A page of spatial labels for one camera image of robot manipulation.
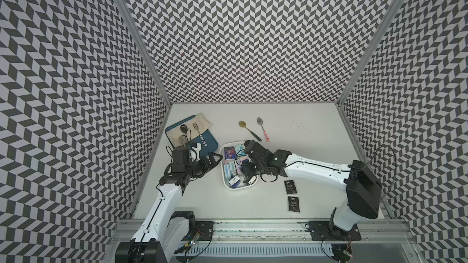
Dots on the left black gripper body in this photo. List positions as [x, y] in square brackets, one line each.
[197, 168]

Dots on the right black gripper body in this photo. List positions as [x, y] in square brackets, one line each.
[251, 168]

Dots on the teal tissue pack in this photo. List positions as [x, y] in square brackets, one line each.
[233, 169]
[239, 149]

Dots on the white plastic storage box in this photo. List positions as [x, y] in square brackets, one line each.
[233, 160]

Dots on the cartoon dark blue tissue pack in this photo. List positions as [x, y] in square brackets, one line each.
[230, 153]

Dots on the clear light blue tissue pack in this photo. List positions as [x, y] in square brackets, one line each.
[227, 171]

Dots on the black sachet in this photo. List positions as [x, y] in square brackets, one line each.
[293, 204]
[250, 181]
[290, 187]

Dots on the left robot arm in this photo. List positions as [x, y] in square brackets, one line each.
[160, 234]

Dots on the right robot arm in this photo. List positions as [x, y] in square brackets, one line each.
[362, 188]

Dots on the teal rectangular tray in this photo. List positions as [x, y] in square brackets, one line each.
[174, 135]

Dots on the black spoon on tray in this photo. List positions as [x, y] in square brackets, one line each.
[184, 130]

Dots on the beige cloth napkin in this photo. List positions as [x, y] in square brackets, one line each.
[203, 123]

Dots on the silver spoon pink handle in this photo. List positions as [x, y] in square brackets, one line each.
[260, 123]

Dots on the gold spoon green handle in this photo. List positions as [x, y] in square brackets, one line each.
[243, 125]

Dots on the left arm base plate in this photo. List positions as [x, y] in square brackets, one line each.
[202, 231]

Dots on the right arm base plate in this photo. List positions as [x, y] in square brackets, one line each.
[322, 230]

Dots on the aluminium front rail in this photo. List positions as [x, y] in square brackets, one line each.
[294, 231]

